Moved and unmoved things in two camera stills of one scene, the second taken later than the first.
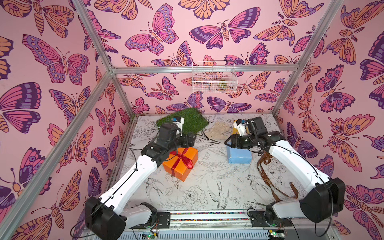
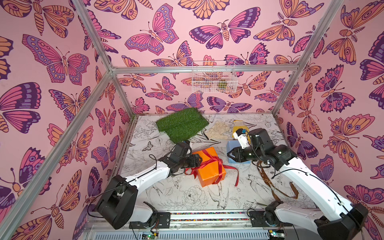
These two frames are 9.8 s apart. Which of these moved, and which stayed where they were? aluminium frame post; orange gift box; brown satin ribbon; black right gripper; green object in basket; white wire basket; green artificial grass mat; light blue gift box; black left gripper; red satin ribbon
Moved: black right gripper; black left gripper; orange gift box; red satin ribbon
Stayed: green object in basket; aluminium frame post; green artificial grass mat; brown satin ribbon; white wire basket; light blue gift box
